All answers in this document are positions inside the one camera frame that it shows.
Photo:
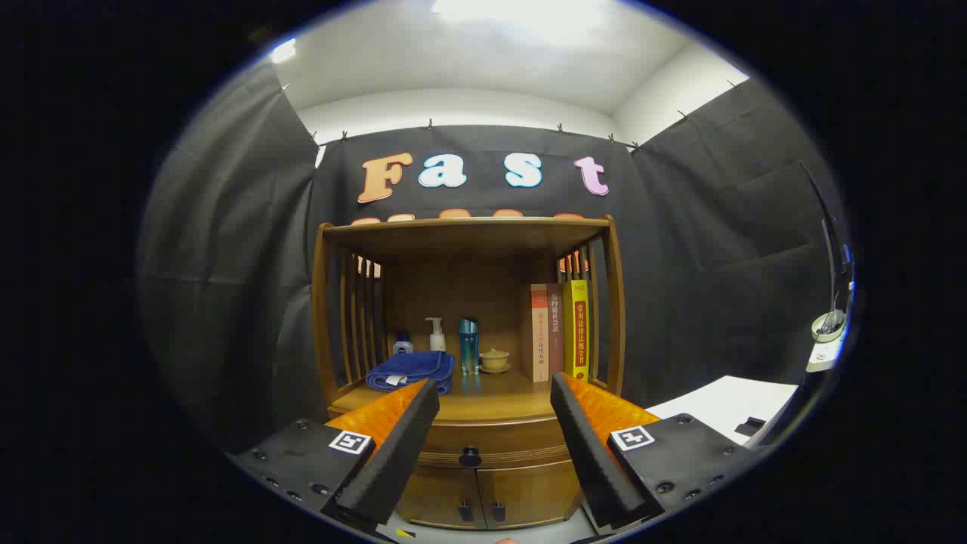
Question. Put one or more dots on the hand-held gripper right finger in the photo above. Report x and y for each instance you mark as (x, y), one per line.
(593, 453)

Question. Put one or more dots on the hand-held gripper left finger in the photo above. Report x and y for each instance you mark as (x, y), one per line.
(396, 453)

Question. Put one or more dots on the black round drawer knob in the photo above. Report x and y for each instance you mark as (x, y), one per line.
(470, 456)

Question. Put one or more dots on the wooden drawer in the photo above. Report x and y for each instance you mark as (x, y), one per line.
(498, 434)

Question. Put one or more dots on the wooden countertop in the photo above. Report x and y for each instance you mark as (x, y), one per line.
(498, 400)

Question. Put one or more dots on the wooden cabinet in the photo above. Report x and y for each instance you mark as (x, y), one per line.
(453, 295)

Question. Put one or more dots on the blue folded towel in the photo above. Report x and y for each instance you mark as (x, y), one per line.
(408, 370)

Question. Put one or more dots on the small white blue-capped bottle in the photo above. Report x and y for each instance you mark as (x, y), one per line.
(403, 347)

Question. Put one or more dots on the white pump bottle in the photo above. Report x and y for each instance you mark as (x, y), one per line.
(437, 340)

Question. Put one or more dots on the yellow book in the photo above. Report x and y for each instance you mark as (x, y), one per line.
(579, 332)

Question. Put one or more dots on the beige orange book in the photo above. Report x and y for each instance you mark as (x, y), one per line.
(539, 340)

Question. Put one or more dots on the brown book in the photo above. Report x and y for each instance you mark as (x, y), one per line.
(556, 332)

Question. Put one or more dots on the tall blue glass bottle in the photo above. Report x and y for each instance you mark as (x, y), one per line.
(468, 347)

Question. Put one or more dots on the yellow-green lidded teacup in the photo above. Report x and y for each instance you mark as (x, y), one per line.
(495, 360)

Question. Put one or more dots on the white table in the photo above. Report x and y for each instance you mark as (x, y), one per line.
(718, 400)

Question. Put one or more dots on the small black block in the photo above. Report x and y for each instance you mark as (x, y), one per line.
(749, 426)

